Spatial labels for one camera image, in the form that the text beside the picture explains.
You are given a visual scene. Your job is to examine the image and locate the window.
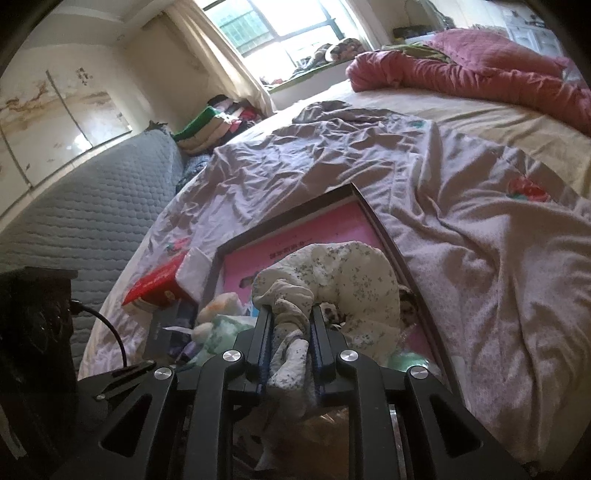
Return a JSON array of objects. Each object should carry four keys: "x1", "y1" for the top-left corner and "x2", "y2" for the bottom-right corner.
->
[{"x1": 194, "y1": 0, "x2": 352, "y2": 58}]

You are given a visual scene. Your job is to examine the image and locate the clothes on windowsill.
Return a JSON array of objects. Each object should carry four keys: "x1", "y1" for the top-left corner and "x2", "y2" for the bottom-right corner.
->
[{"x1": 261, "y1": 39, "x2": 365, "y2": 86}]

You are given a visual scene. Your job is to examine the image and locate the white floral cloth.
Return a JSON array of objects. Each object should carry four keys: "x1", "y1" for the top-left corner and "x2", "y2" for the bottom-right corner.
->
[{"x1": 252, "y1": 241, "x2": 402, "y2": 407}]

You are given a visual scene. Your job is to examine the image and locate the stack of folded clothes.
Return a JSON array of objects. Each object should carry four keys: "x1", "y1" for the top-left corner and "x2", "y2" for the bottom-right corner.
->
[{"x1": 173, "y1": 95, "x2": 264, "y2": 155}]

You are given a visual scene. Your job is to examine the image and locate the lilac printed blanket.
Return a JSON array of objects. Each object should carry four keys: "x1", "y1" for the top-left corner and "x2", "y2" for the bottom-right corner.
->
[{"x1": 78, "y1": 99, "x2": 591, "y2": 462}]

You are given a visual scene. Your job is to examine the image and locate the pink quilt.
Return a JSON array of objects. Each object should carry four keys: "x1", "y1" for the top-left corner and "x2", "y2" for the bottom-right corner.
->
[{"x1": 345, "y1": 28, "x2": 591, "y2": 139}]

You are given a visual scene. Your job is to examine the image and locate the dark blue box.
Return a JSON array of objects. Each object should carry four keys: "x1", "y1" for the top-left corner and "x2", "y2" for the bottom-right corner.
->
[{"x1": 143, "y1": 302, "x2": 199, "y2": 363}]

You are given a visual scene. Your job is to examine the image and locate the leopard print cloth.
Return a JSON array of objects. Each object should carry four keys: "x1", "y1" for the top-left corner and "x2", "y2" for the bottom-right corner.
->
[{"x1": 321, "y1": 284, "x2": 419, "y2": 330}]

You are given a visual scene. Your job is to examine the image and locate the cream curtain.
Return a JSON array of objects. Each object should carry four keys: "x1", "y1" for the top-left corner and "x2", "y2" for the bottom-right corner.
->
[
  {"x1": 342, "y1": 0, "x2": 384, "y2": 49},
  {"x1": 164, "y1": 0, "x2": 278, "y2": 114}
]

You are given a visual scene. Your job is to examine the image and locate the tan plastic bag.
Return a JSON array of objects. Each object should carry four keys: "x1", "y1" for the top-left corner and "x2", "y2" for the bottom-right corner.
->
[{"x1": 295, "y1": 406, "x2": 352, "y2": 480}]

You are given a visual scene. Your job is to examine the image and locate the grey quilted headboard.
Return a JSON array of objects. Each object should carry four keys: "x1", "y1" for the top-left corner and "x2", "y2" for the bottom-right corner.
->
[{"x1": 0, "y1": 124, "x2": 185, "y2": 324}]

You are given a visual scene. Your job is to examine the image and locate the black cable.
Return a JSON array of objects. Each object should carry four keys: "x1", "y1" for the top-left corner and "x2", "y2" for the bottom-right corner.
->
[{"x1": 69, "y1": 300, "x2": 132, "y2": 370}]

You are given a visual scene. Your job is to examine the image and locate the red white cardboard box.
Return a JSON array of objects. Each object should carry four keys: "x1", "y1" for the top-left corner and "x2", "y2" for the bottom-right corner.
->
[{"x1": 122, "y1": 247, "x2": 220, "y2": 308}]

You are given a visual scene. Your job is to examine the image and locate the white glossy wall cabinet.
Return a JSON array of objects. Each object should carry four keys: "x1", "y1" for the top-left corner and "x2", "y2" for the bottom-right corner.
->
[{"x1": 0, "y1": 65, "x2": 134, "y2": 217}]

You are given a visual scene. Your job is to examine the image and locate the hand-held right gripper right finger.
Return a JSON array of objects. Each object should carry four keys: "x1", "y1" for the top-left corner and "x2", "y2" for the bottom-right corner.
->
[{"x1": 310, "y1": 305, "x2": 532, "y2": 480}]

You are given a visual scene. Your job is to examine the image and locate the cream rabbit plush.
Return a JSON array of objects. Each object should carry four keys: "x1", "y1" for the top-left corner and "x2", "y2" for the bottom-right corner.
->
[{"x1": 198, "y1": 291, "x2": 245, "y2": 324}]

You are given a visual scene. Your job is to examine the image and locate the dark blue patterned cloth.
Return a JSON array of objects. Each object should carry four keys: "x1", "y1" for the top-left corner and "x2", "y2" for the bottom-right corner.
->
[{"x1": 175, "y1": 152, "x2": 213, "y2": 195}]

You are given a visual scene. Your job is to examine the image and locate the black framed pink tray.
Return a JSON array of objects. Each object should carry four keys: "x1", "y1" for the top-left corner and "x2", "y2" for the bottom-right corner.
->
[{"x1": 216, "y1": 182, "x2": 465, "y2": 402}]

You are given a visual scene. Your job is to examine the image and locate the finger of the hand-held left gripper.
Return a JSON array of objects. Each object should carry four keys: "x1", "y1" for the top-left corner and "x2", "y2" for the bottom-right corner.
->
[{"x1": 78, "y1": 361, "x2": 158, "y2": 402}]

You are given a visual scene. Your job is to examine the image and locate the cream bedsheet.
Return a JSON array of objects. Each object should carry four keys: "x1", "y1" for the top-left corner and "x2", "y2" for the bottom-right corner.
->
[{"x1": 272, "y1": 88, "x2": 591, "y2": 195}]

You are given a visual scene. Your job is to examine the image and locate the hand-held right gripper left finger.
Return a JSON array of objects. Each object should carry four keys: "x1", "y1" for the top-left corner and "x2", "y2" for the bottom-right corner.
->
[{"x1": 48, "y1": 305, "x2": 275, "y2": 480}]

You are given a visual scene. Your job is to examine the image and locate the dark desk clutter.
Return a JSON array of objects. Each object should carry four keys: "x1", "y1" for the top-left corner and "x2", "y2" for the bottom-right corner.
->
[{"x1": 392, "y1": 25, "x2": 435, "y2": 44}]

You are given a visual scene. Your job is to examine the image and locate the green tissue pack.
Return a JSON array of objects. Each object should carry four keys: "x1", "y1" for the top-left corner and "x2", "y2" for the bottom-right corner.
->
[{"x1": 198, "y1": 314, "x2": 254, "y2": 365}]

